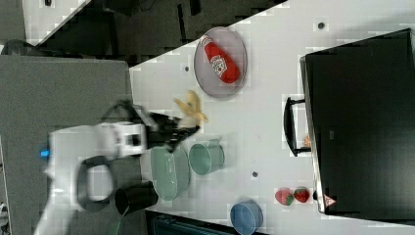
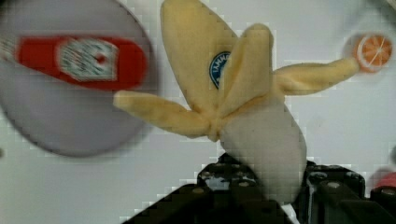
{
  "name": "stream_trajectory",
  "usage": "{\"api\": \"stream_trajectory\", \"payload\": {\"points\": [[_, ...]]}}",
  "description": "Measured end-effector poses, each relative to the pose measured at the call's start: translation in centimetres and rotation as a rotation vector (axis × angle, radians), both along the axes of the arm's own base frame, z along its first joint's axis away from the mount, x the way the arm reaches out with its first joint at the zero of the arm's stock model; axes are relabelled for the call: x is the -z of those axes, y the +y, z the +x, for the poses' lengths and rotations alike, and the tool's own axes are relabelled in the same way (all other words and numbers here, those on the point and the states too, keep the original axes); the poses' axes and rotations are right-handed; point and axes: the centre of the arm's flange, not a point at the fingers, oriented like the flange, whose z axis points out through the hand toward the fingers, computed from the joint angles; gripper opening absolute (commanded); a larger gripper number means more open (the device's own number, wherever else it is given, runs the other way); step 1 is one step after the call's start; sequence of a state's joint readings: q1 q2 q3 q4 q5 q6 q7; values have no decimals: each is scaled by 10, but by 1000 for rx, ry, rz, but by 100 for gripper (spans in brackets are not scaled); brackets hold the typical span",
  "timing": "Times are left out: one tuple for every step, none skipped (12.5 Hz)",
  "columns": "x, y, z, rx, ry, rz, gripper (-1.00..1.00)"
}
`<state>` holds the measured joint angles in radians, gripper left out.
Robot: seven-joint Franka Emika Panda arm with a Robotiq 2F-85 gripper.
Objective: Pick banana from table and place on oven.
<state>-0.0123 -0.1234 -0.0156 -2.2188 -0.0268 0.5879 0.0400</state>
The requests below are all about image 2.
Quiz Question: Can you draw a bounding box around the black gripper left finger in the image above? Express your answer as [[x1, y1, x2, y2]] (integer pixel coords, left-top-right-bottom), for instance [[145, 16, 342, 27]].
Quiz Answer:
[[122, 154, 292, 224]]

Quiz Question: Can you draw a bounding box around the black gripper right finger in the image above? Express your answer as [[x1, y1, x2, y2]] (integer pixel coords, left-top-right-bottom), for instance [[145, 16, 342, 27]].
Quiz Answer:
[[298, 161, 396, 224]]

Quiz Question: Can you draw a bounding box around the plush peeled banana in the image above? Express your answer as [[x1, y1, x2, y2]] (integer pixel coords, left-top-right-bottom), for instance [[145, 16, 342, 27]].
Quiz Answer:
[[113, 0, 360, 204]]

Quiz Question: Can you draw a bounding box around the plush orange slice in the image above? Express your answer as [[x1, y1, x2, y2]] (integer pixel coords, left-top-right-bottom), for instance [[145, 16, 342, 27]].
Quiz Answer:
[[353, 34, 393, 73]]

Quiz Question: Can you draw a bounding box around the red plush ketchup bottle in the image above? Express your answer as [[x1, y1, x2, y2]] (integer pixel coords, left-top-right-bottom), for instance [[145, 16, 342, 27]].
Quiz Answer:
[[1, 35, 148, 91]]

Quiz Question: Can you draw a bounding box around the grey round plate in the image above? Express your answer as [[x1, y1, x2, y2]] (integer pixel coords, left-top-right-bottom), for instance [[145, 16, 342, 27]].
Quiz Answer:
[[1, 0, 157, 157]]

